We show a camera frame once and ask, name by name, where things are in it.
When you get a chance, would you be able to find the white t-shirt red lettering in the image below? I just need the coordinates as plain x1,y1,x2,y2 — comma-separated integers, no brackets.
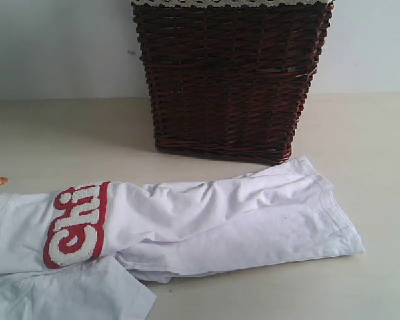
0,157,364,319

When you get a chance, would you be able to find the dark brown wicker basket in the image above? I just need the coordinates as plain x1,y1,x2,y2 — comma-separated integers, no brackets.
132,3,333,165

